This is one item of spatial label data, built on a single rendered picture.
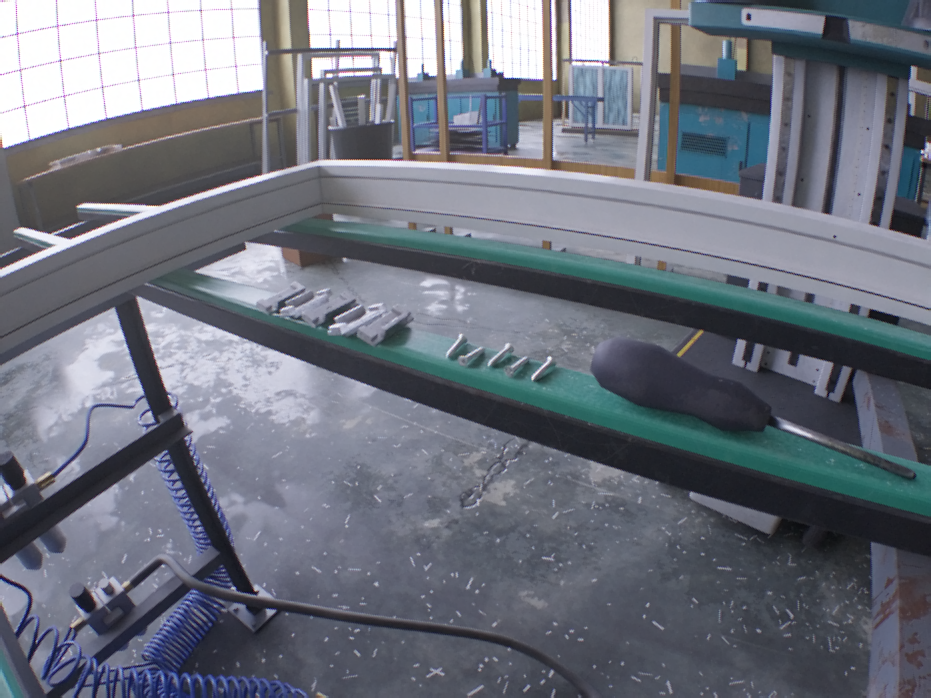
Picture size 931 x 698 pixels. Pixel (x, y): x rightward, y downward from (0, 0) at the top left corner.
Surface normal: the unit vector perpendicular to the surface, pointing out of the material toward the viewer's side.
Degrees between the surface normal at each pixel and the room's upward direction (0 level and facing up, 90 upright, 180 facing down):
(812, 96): 90
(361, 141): 94
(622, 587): 0
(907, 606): 0
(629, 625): 0
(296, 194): 90
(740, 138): 90
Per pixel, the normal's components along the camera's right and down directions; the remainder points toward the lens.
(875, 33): -0.68, 0.37
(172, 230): 0.85, 0.23
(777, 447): -0.04, -0.88
